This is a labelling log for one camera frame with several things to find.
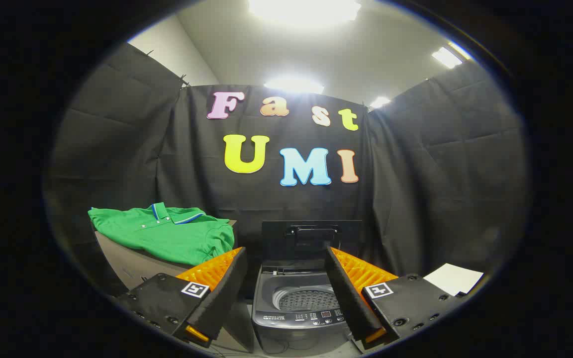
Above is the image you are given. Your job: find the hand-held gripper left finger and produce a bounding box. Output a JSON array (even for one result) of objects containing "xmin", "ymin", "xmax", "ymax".
[{"xmin": 116, "ymin": 247, "xmax": 249, "ymax": 349}]

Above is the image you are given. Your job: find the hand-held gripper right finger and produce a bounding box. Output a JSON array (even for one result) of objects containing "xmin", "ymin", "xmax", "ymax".
[{"xmin": 324, "ymin": 246, "xmax": 467, "ymax": 352}]

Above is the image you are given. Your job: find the grey washing machine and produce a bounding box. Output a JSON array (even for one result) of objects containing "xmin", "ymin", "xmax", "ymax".
[{"xmin": 252, "ymin": 258, "xmax": 364, "ymax": 356}]

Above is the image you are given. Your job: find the green polo shirt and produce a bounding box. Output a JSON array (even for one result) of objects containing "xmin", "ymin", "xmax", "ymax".
[{"xmin": 88, "ymin": 203, "xmax": 236, "ymax": 267}]

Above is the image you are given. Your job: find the dark washing machine lid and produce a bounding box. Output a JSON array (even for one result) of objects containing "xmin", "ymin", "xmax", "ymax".
[{"xmin": 262, "ymin": 220, "xmax": 363, "ymax": 263}]

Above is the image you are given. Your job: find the grey cabinet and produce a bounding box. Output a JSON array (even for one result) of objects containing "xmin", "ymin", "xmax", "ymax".
[{"xmin": 93, "ymin": 219, "xmax": 255, "ymax": 354}]

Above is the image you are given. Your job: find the white paper sheet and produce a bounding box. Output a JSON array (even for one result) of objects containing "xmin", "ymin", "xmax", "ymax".
[{"xmin": 423, "ymin": 263, "xmax": 484, "ymax": 297}]

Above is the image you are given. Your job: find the black backdrop cloth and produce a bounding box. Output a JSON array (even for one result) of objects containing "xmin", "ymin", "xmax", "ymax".
[{"xmin": 43, "ymin": 42, "xmax": 531, "ymax": 301}]

